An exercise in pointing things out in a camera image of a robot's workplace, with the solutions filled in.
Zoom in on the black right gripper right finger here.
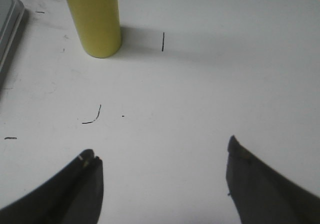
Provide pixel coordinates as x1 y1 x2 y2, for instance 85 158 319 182
226 136 320 223

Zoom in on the yellow squeeze bottle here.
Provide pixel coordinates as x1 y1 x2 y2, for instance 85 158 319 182
66 0 122 58

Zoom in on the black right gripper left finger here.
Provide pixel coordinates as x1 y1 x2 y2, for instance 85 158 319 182
0 149 104 223

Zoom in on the grey electronic kitchen scale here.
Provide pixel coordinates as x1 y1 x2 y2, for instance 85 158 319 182
0 0 25 87

